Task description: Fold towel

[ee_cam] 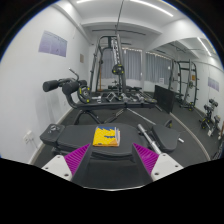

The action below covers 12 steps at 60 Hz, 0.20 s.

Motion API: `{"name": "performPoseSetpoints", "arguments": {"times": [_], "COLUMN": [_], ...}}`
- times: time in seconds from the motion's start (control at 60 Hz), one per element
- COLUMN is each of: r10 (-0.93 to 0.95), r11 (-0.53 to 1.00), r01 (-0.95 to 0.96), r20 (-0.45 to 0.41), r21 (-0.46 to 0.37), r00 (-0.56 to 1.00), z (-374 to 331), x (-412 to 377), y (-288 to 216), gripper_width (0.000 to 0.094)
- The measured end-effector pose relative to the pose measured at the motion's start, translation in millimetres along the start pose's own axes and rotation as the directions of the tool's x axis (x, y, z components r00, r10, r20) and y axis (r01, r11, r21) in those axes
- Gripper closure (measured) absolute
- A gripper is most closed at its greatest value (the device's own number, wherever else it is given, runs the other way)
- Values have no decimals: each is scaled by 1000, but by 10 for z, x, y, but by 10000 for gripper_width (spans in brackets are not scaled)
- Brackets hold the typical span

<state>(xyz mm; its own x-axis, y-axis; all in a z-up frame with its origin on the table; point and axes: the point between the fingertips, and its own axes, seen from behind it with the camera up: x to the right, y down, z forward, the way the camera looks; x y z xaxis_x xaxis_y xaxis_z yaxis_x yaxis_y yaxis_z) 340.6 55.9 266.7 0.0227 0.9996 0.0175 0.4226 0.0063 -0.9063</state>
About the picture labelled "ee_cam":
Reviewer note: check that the grey window curtain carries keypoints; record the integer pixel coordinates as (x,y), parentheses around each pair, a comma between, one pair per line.
(158,68)
(133,65)

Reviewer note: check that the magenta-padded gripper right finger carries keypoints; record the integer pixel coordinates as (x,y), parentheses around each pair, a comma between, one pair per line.
(146,159)

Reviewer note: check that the chrome barbell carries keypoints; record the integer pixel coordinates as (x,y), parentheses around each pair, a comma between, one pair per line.
(149,138)

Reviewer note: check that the black weight bench with rollers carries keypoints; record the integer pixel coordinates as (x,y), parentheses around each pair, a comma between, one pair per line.
(100,105)

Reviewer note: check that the group of chrome dumbbells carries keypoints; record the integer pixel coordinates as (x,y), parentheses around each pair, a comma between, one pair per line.
(125,97)

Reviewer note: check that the black squat rack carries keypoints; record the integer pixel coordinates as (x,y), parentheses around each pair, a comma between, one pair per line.
(190,83)

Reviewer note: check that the black yellow-marked weight plate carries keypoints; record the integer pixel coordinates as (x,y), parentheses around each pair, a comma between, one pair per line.
(84,94)

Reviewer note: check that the dark grey padded bench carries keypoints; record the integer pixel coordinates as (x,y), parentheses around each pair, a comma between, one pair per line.
(76,136)

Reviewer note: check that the purple wall poster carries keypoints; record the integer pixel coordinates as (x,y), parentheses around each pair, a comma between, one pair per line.
(52,44)

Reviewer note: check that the white wall socket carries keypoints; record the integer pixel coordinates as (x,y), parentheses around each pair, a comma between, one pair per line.
(28,137)

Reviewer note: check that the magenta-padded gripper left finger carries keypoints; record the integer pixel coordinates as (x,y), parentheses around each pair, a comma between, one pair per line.
(78,159)

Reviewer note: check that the black dumbbell stand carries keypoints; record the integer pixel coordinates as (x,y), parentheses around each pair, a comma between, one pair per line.
(210,115)

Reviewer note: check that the black power rack machine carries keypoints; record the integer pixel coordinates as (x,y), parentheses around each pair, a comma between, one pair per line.
(117,68)

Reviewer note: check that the black flat panel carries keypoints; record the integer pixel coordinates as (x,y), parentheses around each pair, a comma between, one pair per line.
(165,98)

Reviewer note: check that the small brown wall picture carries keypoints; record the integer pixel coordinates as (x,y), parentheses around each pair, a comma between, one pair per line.
(81,58)

